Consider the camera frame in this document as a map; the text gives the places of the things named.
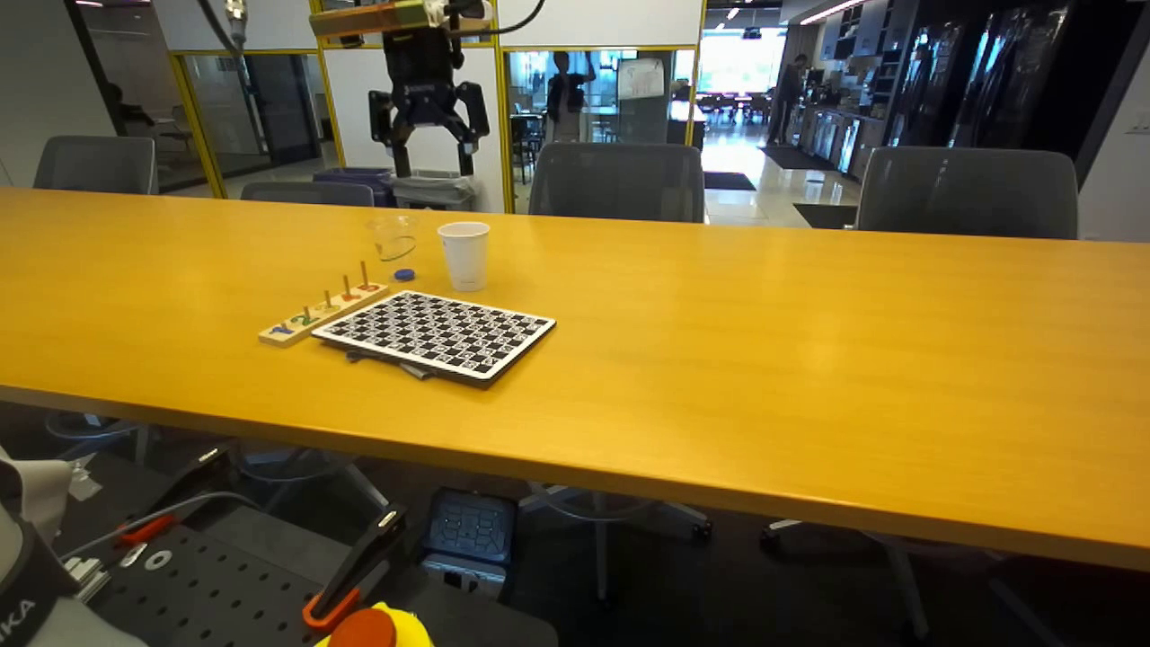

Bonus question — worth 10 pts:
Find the grey chair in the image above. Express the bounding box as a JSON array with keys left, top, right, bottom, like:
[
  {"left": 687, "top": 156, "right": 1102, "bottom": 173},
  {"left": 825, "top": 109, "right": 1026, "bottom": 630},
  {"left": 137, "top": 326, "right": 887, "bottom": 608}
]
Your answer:
[
  {"left": 855, "top": 146, "right": 1078, "bottom": 239},
  {"left": 33, "top": 137, "right": 157, "bottom": 193},
  {"left": 529, "top": 144, "right": 704, "bottom": 222}
]

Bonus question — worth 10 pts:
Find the checkered calibration board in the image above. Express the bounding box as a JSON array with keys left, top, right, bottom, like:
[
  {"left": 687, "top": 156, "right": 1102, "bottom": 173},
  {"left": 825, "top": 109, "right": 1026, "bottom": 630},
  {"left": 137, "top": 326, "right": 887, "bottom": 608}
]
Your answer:
[{"left": 317, "top": 292, "right": 554, "bottom": 381}]

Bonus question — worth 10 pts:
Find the white paper cup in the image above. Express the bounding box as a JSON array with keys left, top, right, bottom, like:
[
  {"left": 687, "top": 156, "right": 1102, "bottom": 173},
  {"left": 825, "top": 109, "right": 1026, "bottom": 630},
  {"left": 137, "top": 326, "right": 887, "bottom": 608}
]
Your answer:
[{"left": 437, "top": 222, "right": 488, "bottom": 292}]

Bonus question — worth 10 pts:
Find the clear plastic cup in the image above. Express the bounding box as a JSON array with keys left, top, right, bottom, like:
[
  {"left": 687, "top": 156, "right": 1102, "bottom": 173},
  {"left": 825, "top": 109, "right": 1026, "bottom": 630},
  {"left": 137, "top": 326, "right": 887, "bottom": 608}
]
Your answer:
[{"left": 372, "top": 218, "right": 417, "bottom": 285}]

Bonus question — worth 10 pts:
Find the orange handled tool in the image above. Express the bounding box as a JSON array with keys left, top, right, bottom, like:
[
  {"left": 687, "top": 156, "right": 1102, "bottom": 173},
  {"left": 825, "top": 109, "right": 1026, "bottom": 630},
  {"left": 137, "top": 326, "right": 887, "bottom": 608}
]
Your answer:
[{"left": 303, "top": 507, "right": 406, "bottom": 636}]

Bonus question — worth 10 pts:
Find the grey chair far right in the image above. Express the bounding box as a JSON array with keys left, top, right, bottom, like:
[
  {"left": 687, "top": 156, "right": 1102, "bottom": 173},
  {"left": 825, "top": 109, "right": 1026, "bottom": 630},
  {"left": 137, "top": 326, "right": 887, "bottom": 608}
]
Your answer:
[{"left": 855, "top": 146, "right": 1078, "bottom": 239}]

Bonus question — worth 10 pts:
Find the wrist camera yellow mount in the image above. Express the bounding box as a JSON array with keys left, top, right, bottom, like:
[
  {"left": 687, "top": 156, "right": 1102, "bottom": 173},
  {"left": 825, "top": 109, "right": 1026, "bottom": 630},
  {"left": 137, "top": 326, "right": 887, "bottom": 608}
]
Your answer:
[{"left": 308, "top": 0, "right": 444, "bottom": 35}]

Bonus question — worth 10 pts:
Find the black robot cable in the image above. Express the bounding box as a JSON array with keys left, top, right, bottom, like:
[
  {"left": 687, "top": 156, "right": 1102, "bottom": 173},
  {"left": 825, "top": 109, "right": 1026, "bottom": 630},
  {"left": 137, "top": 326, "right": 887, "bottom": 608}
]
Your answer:
[{"left": 195, "top": 0, "right": 273, "bottom": 173}]

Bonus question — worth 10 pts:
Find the grey chair far left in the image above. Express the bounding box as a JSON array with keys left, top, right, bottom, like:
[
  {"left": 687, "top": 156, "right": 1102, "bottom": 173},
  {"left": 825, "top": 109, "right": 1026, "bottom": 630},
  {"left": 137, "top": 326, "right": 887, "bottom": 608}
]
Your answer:
[{"left": 33, "top": 137, "right": 157, "bottom": 193}]

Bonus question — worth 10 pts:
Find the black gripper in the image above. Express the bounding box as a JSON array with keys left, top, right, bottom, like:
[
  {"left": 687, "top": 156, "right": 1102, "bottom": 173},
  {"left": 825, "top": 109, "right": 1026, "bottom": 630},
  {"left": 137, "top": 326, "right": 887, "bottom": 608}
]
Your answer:
[{"left": 367, "top": 30, "right": 488, "bottom": 176}]

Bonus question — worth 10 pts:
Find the grey chair centre back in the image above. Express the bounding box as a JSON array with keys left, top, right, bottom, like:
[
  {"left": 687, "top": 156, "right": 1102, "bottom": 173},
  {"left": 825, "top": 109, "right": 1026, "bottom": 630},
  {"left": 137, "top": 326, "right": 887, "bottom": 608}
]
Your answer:
[{"left": 529, "top": 144, "right": 704, "bottom": 222}]

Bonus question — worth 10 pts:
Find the wooden number peg board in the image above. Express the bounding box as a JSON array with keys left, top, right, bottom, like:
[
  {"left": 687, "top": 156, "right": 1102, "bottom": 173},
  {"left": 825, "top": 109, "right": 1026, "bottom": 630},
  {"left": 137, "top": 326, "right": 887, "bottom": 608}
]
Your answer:
[{"left": 260, "top": 267, "right": 385, "bottom": 346}]

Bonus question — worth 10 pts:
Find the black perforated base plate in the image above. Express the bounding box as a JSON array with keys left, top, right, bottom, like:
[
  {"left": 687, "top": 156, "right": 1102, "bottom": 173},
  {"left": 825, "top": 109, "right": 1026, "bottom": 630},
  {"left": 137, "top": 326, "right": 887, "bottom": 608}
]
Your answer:
[{"left": 67, "top": 507, "right": 352, "bottom": 647}]

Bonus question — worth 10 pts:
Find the yellow emergency stop button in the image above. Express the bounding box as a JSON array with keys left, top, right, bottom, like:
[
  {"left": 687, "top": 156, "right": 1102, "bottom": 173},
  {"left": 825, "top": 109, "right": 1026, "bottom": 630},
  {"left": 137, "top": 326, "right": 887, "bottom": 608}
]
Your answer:
[{"left": 317, "top": 604, "right": 436, "bottom": 647}]

